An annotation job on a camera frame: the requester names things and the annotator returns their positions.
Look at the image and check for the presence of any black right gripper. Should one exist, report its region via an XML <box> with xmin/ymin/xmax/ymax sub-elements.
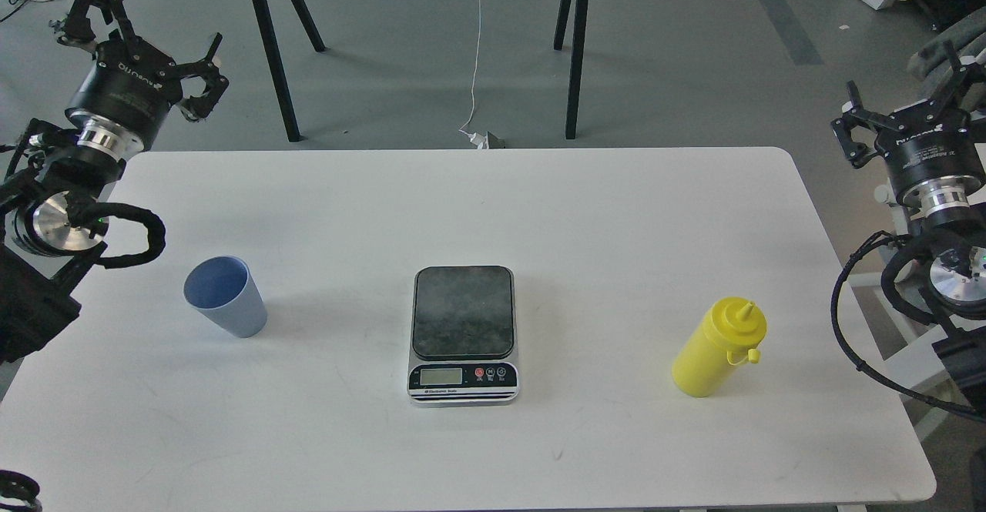
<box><xmin>830</xmin><ymin>41</ymin><xmax>986</xmax><ymax>212</ymax></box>

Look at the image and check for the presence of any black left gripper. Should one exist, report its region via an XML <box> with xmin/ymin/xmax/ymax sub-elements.
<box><xmin>51</xmin><ymin>0</ymin><xmax>230</xmax><ymax>152</ymax></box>

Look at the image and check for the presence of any blue plastic cup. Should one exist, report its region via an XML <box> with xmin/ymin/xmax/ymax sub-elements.
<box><xmin>183</xmin><ymin>256</ymin><xmax>268</xmax><ymax>339</ymax></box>

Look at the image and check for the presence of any yellow squeeze bottle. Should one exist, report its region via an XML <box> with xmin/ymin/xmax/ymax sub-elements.
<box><xmin>670</xmin><ymin>296</ymin><xmax>768</xmax><ymax>397</ymax></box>

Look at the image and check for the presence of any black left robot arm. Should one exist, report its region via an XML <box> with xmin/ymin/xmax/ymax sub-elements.
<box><xmin>1</xmin><ymin>0</ymin><xmax>229</xmax><ymax>363</ymax></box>

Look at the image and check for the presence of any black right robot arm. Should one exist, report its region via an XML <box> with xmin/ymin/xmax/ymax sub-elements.
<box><xmin>829</xmin><ymin>41</ymin><xmax>984</xmax><ymax>422</ymax></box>

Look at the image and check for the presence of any digital kitchen scale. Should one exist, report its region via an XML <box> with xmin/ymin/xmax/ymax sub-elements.
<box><xmin>406</xmin><ymin>264</ymin><xmax>521</xmax><ymax>407</ymax></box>

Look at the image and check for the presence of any grey office chair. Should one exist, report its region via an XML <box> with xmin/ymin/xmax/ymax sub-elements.
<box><xmin>907</xmin><ymin>7</ymin><xmax>985</xmax><ymax>101</ymax></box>

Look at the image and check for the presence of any white power plug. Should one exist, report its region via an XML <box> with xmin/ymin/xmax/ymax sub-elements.
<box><xmin>464</xmin><ymin>131</ymin><xmax>506</xmax><ymax>150</ymax></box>

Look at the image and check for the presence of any white hanging cable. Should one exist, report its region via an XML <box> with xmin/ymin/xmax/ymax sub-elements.
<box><xmin>459</xmin><ymin>0</ymin><xmax>486</xmax><ymax>143</ymax></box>

